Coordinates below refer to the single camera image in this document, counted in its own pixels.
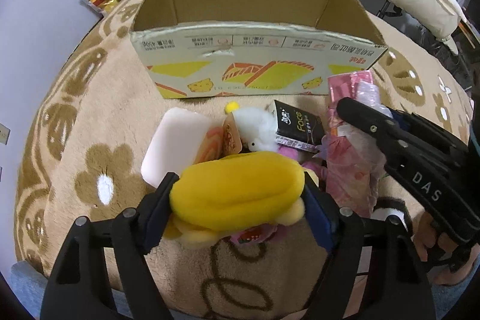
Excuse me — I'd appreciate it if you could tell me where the white fluffy plush toy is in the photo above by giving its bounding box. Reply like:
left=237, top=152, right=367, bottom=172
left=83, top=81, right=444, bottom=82
left=224, top=101, right=278, bottom=153

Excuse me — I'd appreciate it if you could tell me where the yellow plush duck toy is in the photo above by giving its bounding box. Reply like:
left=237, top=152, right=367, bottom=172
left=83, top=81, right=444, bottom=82
left=163, top=152, right=308, bottom=248

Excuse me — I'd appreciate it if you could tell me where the open cardboard box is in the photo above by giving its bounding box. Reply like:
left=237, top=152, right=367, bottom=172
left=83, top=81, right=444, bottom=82
left=130, top=0, right=388, bottom=99

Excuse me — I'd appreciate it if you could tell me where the pink plastic tissue pack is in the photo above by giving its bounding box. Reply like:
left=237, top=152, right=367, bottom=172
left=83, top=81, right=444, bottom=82
left=321, top=71, right=392, bottom=218

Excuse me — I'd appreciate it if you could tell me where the white wall outlet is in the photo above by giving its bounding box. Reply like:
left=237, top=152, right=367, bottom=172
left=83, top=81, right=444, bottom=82
left=0, top=124, right=11, bottom=145

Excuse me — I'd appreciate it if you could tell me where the black tissue pack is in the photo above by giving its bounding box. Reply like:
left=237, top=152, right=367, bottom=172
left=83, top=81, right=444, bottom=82
left=270, top=100, right=326, bottom=154

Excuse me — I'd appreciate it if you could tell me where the person's right hand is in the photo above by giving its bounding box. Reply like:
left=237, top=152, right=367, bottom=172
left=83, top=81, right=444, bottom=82
left=412, top=210, right=480, bottom=287

